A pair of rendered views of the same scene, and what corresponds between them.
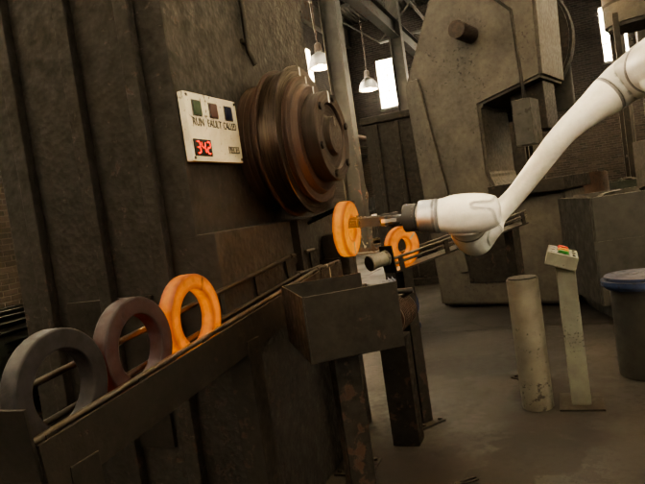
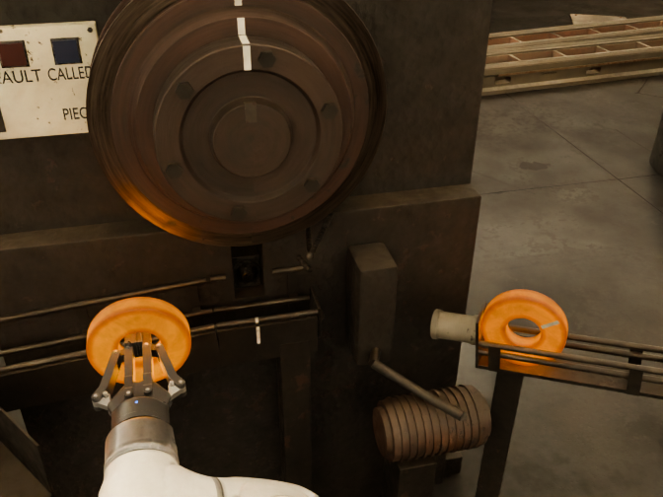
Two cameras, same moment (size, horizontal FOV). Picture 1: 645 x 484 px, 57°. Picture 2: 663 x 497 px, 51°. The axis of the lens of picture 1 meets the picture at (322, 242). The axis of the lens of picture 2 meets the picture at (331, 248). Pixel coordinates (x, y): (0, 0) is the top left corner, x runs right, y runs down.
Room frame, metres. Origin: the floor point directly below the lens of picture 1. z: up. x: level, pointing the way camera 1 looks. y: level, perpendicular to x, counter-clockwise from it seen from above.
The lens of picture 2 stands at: (1.41, -0.92, 1.53)
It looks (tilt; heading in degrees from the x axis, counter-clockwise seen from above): 32 degrees down; 54
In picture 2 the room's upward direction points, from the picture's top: straight up
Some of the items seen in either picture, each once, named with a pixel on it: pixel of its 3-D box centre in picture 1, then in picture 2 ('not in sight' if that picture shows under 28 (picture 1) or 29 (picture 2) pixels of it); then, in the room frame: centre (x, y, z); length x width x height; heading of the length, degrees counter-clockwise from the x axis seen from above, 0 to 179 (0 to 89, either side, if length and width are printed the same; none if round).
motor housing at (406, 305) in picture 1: (401, 367); (423, 488); (2.17, -0.22, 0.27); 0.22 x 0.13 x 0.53; 158
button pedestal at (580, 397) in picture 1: (572, 325); not in sight; (2.27, -0.91, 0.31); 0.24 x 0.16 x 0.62; 158
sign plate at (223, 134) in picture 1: (212, 130); (21, 83); (1.64, 0.25, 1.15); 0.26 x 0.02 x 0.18; 158
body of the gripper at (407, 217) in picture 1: (401, 218); (140, 410); (1.60, -0.22, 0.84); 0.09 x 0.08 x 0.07; 68
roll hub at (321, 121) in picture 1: (328, 136); (250, 134); (1.88, -0.07, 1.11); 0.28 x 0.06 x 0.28; 158
